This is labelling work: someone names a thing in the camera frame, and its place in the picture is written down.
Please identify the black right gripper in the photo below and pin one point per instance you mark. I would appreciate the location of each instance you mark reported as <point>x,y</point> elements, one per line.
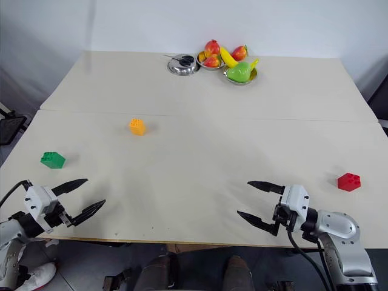
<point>286,219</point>

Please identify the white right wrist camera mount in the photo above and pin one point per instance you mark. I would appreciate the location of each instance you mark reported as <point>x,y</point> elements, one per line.
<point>296,200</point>

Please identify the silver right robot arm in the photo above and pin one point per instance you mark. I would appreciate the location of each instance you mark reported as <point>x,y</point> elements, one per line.
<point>341,225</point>

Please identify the dark rounded shape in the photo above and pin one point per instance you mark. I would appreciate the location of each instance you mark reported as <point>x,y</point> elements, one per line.
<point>239,272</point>
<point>159,272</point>

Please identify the steel bowl with red fruit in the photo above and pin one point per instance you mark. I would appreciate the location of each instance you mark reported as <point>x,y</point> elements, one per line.
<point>203,66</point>

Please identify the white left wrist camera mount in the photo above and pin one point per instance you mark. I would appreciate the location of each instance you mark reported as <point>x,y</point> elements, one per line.
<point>38,198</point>

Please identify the white shoe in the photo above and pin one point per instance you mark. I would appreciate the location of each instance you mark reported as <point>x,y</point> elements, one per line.
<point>38,276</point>

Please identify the black bracket under table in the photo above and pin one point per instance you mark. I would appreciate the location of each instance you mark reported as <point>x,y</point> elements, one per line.
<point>116,279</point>

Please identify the small yellow toy banana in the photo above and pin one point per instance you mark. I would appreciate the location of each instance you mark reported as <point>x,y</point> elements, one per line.
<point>254,63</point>

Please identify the red toy peach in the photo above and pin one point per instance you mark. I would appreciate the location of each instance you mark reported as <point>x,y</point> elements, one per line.
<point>211,48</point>
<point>211,62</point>

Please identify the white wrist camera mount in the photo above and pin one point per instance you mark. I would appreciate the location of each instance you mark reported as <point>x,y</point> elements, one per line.
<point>38,198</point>
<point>296,200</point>

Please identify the black metal chair frame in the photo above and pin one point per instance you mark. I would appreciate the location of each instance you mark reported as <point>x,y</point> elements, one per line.
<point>10,125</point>

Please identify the red toy building block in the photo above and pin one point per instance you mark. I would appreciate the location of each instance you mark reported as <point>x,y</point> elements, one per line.
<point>348,182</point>

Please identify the green toy pear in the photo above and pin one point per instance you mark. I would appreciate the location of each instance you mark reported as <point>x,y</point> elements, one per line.
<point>239,72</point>

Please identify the steel bowl with pear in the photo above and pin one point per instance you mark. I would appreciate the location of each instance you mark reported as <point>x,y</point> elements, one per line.
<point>253,77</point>

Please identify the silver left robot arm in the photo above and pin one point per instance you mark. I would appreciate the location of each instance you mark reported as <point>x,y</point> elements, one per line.
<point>11,228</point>

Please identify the black object beside table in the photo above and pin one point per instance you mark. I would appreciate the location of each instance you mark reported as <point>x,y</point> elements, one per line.
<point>379,106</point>

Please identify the yellow toy building block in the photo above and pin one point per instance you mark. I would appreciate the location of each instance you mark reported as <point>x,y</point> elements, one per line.
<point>137,127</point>

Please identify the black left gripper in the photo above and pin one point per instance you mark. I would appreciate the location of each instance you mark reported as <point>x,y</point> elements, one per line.
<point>56,216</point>

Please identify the green toy building block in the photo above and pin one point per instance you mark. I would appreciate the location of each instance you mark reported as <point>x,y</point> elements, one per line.
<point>52,160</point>

